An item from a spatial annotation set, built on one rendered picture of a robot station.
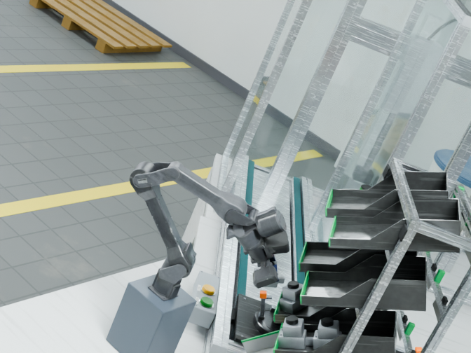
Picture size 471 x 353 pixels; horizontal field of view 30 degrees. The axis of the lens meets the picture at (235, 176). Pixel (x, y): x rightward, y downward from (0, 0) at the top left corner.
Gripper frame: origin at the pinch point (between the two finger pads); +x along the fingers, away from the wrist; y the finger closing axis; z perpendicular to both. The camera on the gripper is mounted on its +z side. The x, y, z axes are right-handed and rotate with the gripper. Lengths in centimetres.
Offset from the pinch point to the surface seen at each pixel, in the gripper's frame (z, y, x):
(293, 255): -14, 56, 56
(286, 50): 11, 100, 4
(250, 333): -16.7, -2.0, 20.8
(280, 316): 2.6, -19.7, -2.9
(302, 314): 6.6, -17.4, 2.0
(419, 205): 45, -16, -19
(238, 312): -20.1, 7.2, 20.6
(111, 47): -188, 439, 155
